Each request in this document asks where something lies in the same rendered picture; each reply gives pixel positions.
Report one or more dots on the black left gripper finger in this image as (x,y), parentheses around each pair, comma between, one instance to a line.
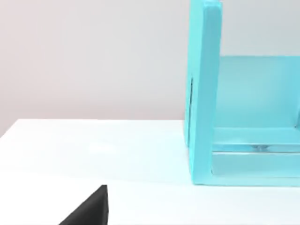
(93,209)

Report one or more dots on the light blue rack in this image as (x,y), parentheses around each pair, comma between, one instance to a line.
(204,117)

